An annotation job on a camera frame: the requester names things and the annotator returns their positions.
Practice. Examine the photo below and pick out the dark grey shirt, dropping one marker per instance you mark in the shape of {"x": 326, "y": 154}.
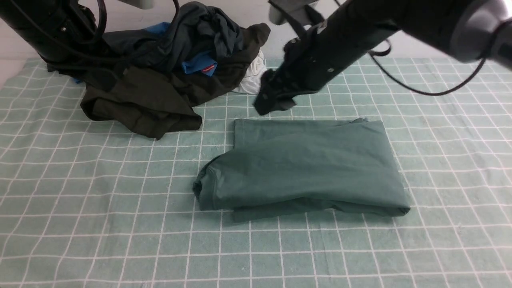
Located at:
{"x": 228, "y": 41}

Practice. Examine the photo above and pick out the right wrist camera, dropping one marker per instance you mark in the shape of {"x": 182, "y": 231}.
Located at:
{"x": 295, "y": 8}

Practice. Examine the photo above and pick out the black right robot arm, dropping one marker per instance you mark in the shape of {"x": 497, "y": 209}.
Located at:
{"x": 466, "y": 30}

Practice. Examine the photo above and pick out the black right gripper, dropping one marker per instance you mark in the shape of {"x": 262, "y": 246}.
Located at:
{"x": 312, "y": 59}

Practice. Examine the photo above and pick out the white shirt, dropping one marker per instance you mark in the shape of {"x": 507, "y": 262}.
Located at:
{"x": 251, "y": 82}

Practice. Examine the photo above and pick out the dark olive shirt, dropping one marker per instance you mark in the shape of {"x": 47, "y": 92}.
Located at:
{"x": 152, "y": 104}

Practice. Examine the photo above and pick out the blue shirt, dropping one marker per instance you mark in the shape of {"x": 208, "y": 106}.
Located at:
{"x": 198, "y": 66}

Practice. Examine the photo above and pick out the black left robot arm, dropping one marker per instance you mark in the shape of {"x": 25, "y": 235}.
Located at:
{"x": 44, "y": 28}

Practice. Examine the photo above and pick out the green long sleeve shirt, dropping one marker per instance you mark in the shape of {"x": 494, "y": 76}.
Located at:
{"x": 284, "y": 167}

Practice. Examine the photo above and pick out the green checkered table cloth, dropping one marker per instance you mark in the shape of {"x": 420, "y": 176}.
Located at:
{"x": 91, "y": 205}

